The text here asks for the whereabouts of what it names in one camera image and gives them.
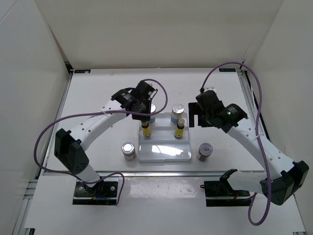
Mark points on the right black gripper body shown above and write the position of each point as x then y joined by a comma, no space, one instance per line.
207,117

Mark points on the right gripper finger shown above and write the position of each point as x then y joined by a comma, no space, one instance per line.
193,109
197,119

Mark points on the left blue corner label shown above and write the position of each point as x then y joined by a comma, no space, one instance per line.
82,71

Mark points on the small yellow bottle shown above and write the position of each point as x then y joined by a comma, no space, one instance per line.
145,127
179,128

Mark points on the red-label spice jar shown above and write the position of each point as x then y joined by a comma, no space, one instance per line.
204,151

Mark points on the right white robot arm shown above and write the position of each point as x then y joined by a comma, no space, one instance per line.
282,177

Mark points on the white tiered organizer tray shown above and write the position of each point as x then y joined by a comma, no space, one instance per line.
162,146

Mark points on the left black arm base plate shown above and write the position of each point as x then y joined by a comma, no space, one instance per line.
104,193

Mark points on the blue corner label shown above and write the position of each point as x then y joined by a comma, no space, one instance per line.
227,70
82,71

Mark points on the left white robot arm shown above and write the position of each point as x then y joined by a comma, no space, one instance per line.
70,146

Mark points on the right blue corner label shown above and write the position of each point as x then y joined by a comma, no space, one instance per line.
227,70

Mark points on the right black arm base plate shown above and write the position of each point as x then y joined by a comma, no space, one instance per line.
217,196

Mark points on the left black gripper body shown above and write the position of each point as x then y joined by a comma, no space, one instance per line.
145,105

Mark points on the silver-lid spice jar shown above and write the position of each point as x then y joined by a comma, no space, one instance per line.
128,150

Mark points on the tall white shaker bottle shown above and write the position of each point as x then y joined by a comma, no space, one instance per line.
176,114
153,117

